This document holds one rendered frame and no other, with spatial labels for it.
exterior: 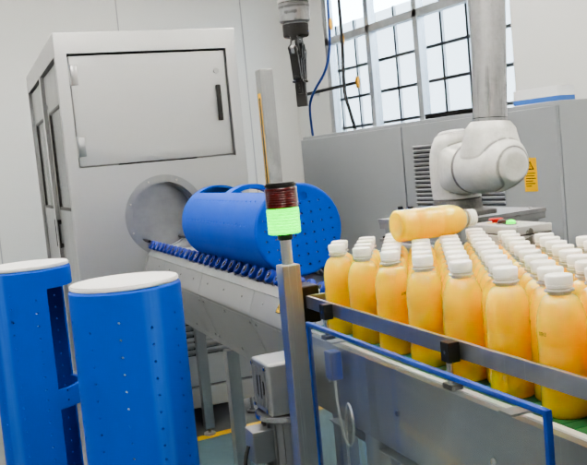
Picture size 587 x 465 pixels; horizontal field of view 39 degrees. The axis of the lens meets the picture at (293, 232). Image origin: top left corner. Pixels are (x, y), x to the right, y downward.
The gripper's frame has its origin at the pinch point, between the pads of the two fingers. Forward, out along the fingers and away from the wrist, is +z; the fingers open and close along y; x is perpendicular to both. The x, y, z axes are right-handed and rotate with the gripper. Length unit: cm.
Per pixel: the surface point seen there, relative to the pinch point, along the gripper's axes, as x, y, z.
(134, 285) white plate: -32, 56, 45
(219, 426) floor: -96, -146, 150
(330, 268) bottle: 18, 58, 43
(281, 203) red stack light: 16, 86, 26
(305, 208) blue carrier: -3.4, -4.9, 33.8
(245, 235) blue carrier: -22.4, -2.4, 40.4
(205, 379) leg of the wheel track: -95, -133, 122
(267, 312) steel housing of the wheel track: -15, 6, 63
